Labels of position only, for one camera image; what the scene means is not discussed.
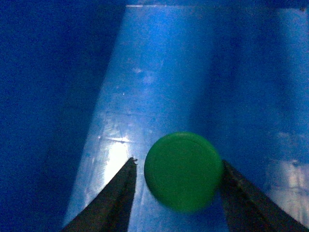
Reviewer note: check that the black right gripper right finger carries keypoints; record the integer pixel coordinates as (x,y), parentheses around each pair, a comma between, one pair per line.
(248,209)

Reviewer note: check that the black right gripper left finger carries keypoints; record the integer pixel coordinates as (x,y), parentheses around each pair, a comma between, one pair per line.
(110,210)

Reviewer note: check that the green mushroom push button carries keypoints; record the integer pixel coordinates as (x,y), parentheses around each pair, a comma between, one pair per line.
(183,171)

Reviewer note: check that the blue container right front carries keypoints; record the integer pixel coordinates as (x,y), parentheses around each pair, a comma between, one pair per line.
(87,84)

